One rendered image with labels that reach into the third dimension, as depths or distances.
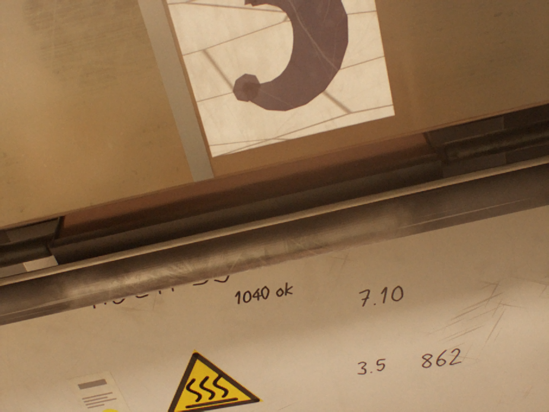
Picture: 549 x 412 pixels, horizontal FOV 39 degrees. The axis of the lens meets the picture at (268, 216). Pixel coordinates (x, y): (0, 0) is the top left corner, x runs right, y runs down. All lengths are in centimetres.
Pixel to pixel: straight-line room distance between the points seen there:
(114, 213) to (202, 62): 34
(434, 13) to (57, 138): 18
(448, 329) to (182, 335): 24
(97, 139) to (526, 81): 20
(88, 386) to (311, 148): 45
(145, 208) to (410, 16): 37
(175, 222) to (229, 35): 31
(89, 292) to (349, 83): 25
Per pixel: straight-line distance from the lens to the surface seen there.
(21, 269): 84
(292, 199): 63
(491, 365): 79
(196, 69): 36
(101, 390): 77
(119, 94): 37
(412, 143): 66
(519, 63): 38
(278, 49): 35
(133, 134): 37
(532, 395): 84
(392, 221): 50
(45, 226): 78
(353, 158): 66
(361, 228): 50
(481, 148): 65
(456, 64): 37
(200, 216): 64
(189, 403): 78
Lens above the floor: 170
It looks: 36 degrees down
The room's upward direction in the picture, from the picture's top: 16 degrees counter-clockwise
